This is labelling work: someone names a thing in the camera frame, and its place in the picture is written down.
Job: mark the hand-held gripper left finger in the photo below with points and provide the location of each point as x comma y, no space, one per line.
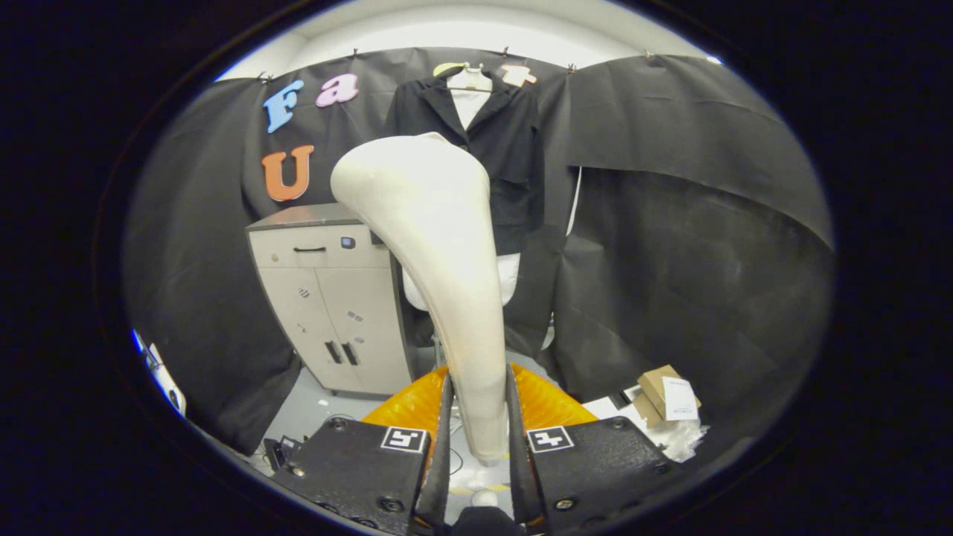
439,476

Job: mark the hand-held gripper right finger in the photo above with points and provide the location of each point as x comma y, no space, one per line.
523,476

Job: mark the white garment steamer head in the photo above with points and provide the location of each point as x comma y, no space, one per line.
439,260

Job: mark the black jacket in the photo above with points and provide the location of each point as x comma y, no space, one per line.
514,149

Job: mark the white floor sheet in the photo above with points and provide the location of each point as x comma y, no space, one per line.
607,408

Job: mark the brown cardboard box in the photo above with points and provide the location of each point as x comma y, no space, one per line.
651,387

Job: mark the black floor device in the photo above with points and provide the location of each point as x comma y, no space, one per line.
281,452

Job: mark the white plastic bag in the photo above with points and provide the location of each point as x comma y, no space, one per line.
681,439

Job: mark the white paper card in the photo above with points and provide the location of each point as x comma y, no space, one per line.
679,398

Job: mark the beige cabinet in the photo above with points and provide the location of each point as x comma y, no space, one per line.
327,313

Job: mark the white fabric torso form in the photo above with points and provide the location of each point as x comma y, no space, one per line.
510,275

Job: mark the black backdrop cloth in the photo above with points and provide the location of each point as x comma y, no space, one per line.
670,260

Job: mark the white blue-edged panel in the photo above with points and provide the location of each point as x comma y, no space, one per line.
167,383

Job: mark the white plastic hanger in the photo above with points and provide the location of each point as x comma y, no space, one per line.
469,78

